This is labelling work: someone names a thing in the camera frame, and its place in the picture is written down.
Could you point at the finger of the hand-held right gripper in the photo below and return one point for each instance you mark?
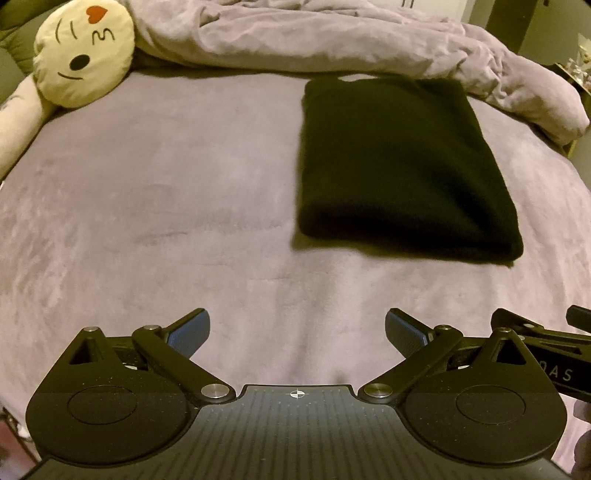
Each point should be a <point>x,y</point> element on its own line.
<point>545,334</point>
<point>581,317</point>

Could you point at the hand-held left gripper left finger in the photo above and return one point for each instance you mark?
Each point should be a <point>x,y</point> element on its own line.
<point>191,332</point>

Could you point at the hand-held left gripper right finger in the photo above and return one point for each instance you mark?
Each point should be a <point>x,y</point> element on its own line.
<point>406,332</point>

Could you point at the black knit sweater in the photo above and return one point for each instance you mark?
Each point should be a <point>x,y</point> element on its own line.
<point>397,175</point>

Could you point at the bed with purple sheet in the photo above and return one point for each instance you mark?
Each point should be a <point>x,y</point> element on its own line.
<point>138,207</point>

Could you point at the crumpled purple duvet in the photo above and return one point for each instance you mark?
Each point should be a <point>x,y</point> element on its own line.
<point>323,41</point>

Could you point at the round yellow emoji pillow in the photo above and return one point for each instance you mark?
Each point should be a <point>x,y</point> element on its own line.
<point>78,37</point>

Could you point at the green padded sofa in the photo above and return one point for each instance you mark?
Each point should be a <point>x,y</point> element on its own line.
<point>18,41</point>

